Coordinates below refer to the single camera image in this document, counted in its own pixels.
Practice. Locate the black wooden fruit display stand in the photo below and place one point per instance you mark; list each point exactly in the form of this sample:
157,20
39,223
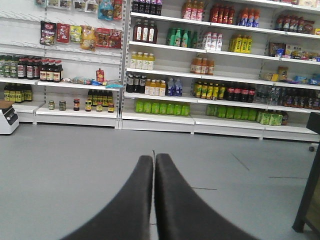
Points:
309,209

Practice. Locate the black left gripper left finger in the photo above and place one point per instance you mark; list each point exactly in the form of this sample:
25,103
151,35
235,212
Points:
127,215

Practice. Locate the white store shelving unit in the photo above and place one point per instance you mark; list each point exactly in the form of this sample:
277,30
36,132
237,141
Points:
244,68

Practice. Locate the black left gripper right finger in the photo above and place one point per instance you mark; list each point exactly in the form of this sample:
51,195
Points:
181,214

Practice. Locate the white checkout scale device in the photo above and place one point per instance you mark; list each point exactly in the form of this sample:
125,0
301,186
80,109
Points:
9,119

